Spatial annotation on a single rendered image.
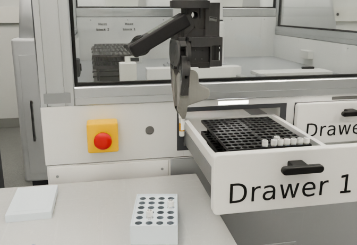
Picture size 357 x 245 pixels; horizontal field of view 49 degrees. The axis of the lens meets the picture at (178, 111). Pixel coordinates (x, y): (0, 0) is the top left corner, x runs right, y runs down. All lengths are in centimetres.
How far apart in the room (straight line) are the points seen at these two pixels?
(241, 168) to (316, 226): 60
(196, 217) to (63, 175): 37
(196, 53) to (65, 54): 35
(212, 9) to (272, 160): 28
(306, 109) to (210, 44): 45
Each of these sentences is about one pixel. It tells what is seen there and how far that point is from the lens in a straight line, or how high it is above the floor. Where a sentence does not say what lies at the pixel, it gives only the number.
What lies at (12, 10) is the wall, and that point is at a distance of 418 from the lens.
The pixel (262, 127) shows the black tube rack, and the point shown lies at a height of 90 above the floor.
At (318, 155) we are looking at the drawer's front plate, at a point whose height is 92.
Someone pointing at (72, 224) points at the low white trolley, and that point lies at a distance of 83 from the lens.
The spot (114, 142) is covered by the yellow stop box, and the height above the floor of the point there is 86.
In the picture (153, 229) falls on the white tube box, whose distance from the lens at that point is 72.
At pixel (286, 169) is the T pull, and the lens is 68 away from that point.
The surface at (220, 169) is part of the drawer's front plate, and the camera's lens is 68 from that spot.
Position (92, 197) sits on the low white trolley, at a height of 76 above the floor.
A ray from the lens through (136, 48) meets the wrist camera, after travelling 69.
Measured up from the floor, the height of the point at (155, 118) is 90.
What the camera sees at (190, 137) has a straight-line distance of 93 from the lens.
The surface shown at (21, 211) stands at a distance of 87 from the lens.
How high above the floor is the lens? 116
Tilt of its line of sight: 14 degrees down
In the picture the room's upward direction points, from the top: straight up
